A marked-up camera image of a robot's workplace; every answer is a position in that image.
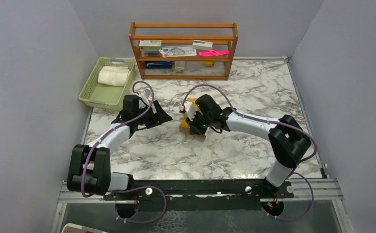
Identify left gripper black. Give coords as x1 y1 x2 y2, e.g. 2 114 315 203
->
134 100 172 129

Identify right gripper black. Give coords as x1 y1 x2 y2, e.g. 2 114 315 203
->
185 109 212 136

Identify brown yellow cloth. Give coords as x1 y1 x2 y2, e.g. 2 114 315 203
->
179 98 207 141

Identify white towel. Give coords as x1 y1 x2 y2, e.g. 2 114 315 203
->
98 66 130 86

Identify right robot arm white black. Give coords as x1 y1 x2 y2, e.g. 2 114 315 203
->
180 94 312 198

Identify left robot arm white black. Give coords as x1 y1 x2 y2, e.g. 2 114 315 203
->
66 94 173 200

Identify blue object lower shelf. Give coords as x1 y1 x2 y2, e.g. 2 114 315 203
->
146 61 173 69

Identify small green white box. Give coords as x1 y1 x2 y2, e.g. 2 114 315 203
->
174 61 185 73

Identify yellow object lower shelf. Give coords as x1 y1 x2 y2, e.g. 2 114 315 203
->
204 61 214 67

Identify ruler set package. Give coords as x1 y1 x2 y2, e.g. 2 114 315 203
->
159 46 197 58

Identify green plastic basket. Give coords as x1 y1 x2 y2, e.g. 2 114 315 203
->
78 57 136 111

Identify pink tool on shelf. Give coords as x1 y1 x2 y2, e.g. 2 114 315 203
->
199 50 230 57

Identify white box red label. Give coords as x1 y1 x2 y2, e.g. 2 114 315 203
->
139 39 162 50

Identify wooden shelf rack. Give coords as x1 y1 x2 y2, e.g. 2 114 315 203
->
129 22 239 80

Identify white device on shelf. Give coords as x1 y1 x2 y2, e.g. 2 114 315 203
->
192 40 213 51

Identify white red object bottom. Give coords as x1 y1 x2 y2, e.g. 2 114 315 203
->
61 223 106 233

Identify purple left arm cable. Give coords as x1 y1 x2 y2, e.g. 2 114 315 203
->
80 81 168 225

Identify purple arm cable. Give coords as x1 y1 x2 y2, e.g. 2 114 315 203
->
80 81 168 225
181 84 318 222

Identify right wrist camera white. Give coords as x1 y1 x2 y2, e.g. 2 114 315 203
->
183 101 197 122

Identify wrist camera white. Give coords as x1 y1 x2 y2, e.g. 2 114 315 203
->
138 89 151 109
183 101 197 122

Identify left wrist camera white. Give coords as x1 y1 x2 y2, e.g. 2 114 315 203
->
138 89 151 109

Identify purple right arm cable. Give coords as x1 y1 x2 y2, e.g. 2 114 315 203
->
181 84 318 222

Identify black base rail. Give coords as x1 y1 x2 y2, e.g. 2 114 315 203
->
103 179 294 212

